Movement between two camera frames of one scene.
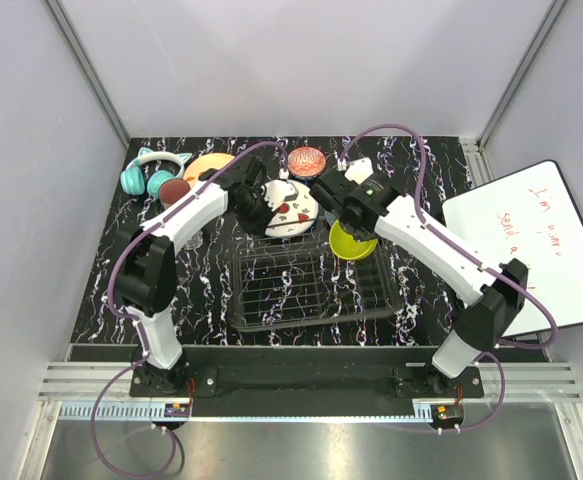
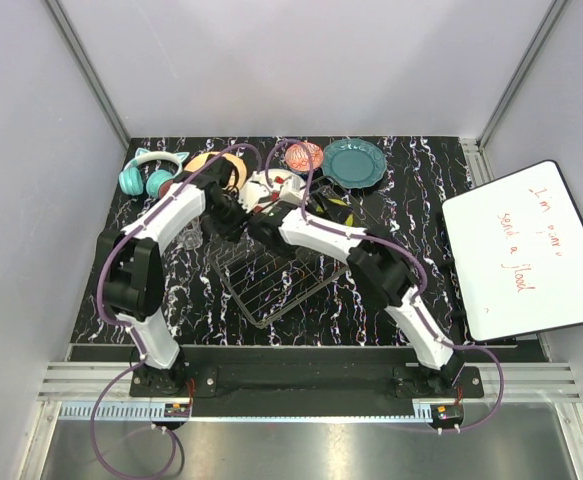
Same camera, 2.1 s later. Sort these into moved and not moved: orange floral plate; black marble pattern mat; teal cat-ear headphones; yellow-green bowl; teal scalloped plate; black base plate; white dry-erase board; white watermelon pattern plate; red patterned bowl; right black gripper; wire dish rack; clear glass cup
Moved: white watermelon pattern plate; teal scalloped plate; yellow-green bowl; wire dish rack; right black gripper
Not moved: black marble pattern mat; orange floral plate; clear glass cup; red patterned bowl; white dry-erase board; teal cat-ear headphones; black base plate
